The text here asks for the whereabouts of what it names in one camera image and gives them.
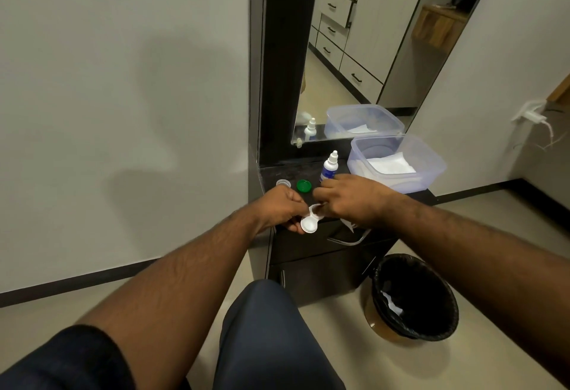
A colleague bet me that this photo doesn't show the white wall charger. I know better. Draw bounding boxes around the white wall charger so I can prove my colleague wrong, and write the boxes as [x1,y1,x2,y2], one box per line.
[511,99,549,126]

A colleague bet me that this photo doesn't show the small solution dropper bottle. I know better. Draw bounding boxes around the small solution dropper bottle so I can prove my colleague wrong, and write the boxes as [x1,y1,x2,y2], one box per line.
[319,150,339,182]

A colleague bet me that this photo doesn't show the trash bin with black liner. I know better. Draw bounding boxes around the trash bin with black liner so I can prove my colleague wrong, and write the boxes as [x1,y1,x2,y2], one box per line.
[363,253,460,344]

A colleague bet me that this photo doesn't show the stack of white tissues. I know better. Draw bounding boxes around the stack of white tissues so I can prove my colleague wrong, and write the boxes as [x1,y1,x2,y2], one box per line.
[366,151,417,176]

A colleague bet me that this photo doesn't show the white contact lens case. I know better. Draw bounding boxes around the white contact lens case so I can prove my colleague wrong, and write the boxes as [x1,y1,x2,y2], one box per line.
[299,203,325,234]

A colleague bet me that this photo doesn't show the black dresser cabinet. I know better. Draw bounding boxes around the black dresser cabinet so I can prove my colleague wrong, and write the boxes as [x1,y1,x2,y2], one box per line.
[247,0,439,308]

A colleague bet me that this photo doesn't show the person's left hand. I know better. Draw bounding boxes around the person's left hand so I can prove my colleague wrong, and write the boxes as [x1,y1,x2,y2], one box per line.
[254,185,311,234]

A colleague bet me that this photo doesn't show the crumpled white tissue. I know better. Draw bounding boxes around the crumpled white tissue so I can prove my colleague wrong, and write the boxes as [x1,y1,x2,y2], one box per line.
[379,290,405,317]

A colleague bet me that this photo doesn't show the wooden wall shelf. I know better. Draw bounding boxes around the wooden wall shelf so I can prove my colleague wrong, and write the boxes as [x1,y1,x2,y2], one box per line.
[546,73,570,108]

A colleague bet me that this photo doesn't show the person's left forearm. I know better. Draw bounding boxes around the person's left forearm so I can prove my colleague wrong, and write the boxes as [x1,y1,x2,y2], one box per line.
[78,205,273,390]

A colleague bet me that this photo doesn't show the silver drawer handle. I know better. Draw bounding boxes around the silver drawer handle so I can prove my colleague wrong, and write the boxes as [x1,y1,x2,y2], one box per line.
[327,227,373,247]

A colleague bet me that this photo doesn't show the white charger cable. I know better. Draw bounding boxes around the white charger cable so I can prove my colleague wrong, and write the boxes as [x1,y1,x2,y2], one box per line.
[512,120,570,153]

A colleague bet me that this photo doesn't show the clear plastic container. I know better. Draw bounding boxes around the clear plastic container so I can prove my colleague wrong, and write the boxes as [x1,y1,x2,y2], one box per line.
[347,134,448,195]

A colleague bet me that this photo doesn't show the person's right hand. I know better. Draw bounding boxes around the person's right hand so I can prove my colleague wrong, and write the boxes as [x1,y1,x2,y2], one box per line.
[313,173,404,230]

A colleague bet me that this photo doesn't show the dark blue trousers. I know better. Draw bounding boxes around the dark blue trousers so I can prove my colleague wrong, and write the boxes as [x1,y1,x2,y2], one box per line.
[211,279,348,390]

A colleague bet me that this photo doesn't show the dresser mirror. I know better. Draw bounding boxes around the dresser mirror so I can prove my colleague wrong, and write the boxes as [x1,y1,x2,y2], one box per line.
[290,0,504,145]

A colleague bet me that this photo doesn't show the white tissue sheet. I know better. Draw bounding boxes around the white tissue sheet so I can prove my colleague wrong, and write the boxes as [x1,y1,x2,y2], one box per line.
[311,205,357,234]

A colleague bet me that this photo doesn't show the black shirt sleeve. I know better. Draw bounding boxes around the black shirt sleeve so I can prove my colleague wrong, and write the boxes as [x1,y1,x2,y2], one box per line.
[0,325,137,390]

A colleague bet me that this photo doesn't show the person's right forearm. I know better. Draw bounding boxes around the person's right forearm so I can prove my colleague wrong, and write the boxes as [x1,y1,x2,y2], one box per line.
[387,200,570,386]

